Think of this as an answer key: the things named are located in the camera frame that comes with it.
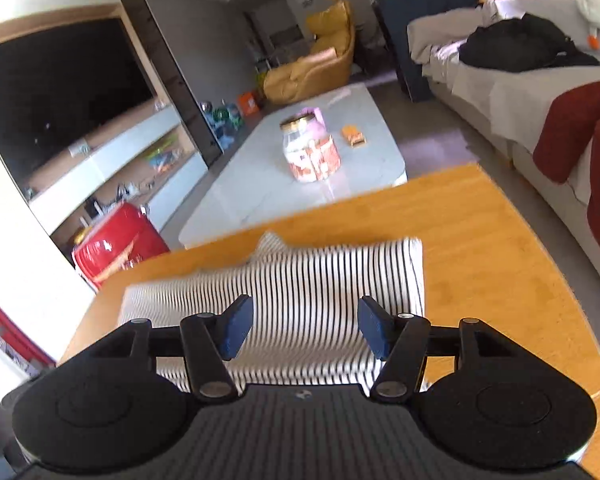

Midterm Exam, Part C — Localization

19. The green blue toy cluster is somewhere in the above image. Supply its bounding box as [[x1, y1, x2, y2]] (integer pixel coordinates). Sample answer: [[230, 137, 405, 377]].
[[200, 101, 244, 139]]

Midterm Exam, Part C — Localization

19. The dark fish tank cabinet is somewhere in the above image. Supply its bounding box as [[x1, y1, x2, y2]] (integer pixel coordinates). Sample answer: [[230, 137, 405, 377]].
[[372, 0, 487, 104]]

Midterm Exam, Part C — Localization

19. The red round suitcase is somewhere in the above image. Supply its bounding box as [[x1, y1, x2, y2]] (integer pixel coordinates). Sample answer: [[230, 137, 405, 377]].
[[71, 202, 171, 291]]

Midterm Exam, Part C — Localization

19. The black clothing pile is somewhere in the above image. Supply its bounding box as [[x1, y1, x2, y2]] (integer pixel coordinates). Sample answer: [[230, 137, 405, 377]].
[[458, 12, 600, 74]]

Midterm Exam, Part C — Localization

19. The glass jar with gold lid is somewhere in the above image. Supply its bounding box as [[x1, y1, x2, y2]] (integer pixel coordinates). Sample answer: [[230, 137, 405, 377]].
[[279, 116, 342, 184]]

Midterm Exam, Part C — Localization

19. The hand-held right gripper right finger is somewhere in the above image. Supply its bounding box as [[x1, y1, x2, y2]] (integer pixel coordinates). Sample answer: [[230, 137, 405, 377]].
[[357, 295, 519, 404]]

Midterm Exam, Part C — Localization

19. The white coffee table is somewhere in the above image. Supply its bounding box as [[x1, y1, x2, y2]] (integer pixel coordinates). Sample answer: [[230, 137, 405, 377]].
[[178, 82, 409, 250]]

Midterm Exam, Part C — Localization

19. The large black television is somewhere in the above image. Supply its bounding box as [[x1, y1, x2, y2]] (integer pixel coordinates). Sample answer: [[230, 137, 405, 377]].
[[0, 17, 157, 192]]

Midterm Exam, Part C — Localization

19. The red door banner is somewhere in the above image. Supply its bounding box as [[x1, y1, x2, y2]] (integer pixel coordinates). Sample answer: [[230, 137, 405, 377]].
[[0, 284, 57, 367]]

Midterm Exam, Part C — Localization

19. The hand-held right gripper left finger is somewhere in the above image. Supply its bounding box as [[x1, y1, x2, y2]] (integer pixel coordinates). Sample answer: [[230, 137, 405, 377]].
[[87, 294, 255, 404]]

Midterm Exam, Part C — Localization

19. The black white striped garment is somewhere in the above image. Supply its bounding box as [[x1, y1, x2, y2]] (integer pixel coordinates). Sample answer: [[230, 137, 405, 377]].
[[117, 231, 426, 394]]

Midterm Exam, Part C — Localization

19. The white wooden television cabinet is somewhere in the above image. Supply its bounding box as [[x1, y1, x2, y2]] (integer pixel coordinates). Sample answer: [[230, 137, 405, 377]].
[[25, 104, 212, 237]]

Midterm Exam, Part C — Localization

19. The grey sofa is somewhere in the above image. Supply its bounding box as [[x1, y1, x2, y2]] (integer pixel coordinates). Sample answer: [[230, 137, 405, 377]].
[[407, 0, 600, 312]]

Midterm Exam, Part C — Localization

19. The orange cardboard box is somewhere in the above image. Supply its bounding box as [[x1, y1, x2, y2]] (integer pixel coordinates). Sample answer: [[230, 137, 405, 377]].
[[237, 90, 261, 116]]

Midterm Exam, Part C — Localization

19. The clear plastic storage box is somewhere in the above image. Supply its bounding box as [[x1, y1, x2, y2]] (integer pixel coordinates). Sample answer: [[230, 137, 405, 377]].
[[146, 142, 182, 172]]

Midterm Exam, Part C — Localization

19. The small orange box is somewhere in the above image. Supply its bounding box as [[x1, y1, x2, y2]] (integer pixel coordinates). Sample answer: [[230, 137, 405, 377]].
[[341, 124, 368, 148]]

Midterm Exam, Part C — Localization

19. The beige blanket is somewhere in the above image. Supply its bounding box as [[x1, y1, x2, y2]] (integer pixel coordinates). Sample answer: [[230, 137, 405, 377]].
[[407, 9, 487, 82]]

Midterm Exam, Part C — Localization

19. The yellow lounge armchair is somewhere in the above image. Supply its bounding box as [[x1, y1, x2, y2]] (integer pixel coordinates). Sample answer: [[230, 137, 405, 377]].
[[262, 0, 356, 106]]

